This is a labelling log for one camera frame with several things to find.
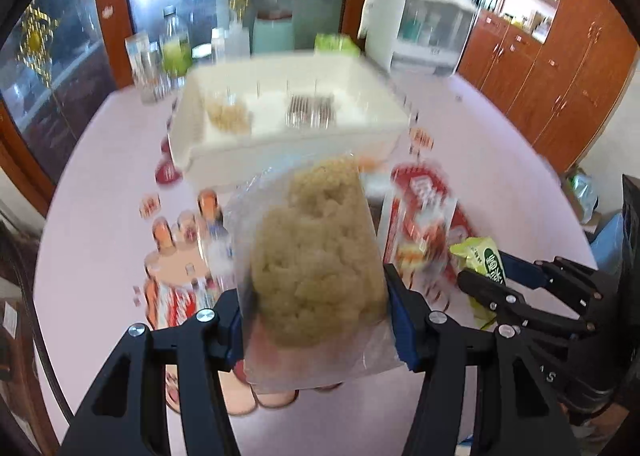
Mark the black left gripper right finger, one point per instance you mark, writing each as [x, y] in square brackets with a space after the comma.
[515, 412]

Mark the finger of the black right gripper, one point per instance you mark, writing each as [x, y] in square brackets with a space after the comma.
[572, 283]
[511, 308]

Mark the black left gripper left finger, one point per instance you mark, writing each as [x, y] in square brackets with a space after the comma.
[124, 411]

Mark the green snack packet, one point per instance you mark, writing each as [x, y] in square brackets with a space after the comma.
[480, 254]

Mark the red white snack bag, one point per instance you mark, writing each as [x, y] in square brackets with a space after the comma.
[415, 224]

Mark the pink printed tablecloth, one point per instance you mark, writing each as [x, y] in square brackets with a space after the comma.
[90, 261]

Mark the brown wooden cabinet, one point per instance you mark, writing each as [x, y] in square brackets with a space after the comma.
[554, 68]

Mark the white cosmetics organizer box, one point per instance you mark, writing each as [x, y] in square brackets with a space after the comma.
[415, 35]

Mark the green wet wipes pack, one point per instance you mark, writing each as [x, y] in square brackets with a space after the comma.
[336, 43]

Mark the white plastic storage bin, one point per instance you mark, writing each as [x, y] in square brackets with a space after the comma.
[239, 118]

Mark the clear glass cup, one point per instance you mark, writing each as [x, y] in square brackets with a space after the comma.
[146, 67]

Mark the mint green canister brown lid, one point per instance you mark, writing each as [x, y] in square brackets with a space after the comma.
[273, 32]

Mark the clear bottle green label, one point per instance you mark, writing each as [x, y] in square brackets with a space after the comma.
[175, 45]

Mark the wooden glass sliding door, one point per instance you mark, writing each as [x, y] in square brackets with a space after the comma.
[60, 59]

